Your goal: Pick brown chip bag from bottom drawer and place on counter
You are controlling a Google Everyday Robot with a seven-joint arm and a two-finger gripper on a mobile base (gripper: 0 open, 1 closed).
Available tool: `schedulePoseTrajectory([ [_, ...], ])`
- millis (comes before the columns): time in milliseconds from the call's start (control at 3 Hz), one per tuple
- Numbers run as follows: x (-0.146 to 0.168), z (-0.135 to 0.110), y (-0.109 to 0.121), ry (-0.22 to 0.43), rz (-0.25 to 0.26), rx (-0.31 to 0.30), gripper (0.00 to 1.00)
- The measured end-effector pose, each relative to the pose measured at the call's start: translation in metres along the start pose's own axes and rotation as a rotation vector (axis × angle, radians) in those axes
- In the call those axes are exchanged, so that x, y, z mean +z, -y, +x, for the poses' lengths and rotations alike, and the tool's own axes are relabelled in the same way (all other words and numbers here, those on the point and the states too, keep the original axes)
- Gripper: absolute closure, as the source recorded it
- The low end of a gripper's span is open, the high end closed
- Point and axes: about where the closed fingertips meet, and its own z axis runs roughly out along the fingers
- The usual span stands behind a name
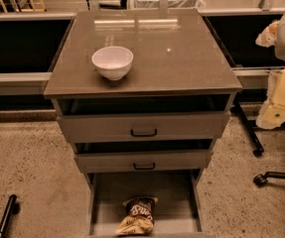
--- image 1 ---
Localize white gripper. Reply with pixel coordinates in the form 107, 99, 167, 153
255, 21, 285, 130

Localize brown chip bag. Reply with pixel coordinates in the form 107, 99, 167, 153
115, 196, 158, 236

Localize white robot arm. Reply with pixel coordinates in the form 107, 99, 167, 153
255, 14, 285, 130

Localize grey top drawer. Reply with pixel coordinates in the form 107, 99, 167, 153
56, 94, 231, 144

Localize grey drawer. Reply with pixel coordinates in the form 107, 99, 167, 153
74, 139, 213, 174
85, 171, 205, 238
56, 94, 231, 144

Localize grey middle drawer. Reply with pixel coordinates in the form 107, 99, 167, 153
74, 139, 213, 174

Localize grey drawer cabinet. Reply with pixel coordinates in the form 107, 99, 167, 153
43, 9, 243, 183

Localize grey bottom drawer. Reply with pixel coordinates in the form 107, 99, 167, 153
85, 171, 205, 238

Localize black chair leg caster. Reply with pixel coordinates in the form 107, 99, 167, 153
253, 172, 285, 187

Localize white ceramic bowl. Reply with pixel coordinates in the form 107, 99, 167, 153
91, 46, 134, 80

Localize black stand leg left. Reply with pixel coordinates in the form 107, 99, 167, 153
0, 194, 20, 238

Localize black table leg frame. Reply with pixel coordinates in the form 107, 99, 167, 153
230, 97, 285, 158

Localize black top drawer handle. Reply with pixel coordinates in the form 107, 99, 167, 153
130, 129, 158, 138

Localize black drawer handle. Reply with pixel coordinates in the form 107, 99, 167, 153
130, 129, 158, 138
133, 163, 156, 171

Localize wire mesh basket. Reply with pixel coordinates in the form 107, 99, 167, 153
127, 0, 207, 10

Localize black middle drawer handle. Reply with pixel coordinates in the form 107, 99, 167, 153
133, 163, 156, 171

